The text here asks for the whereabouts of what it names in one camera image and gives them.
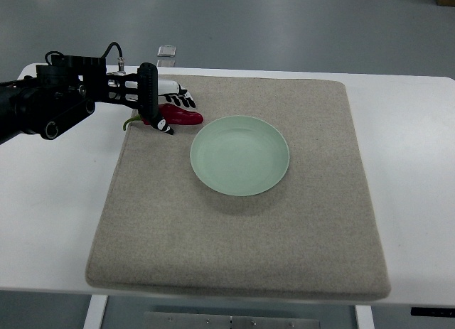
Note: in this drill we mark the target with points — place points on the white table leg left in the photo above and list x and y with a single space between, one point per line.
95 312

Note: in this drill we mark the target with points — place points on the clear plastic bracket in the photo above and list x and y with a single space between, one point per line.
166 56

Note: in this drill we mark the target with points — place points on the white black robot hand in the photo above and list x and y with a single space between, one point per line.
169 92

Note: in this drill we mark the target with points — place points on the red pepper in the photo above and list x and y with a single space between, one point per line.
170 115

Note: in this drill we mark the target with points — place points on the light green plate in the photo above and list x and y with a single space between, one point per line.
239 156

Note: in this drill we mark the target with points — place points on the white table leg right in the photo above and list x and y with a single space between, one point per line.
364 317

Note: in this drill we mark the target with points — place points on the white table leg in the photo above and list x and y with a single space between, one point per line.
95 312
364 317

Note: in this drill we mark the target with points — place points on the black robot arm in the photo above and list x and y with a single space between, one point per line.
65 91

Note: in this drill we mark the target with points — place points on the beige felt mat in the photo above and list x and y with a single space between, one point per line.
312 236

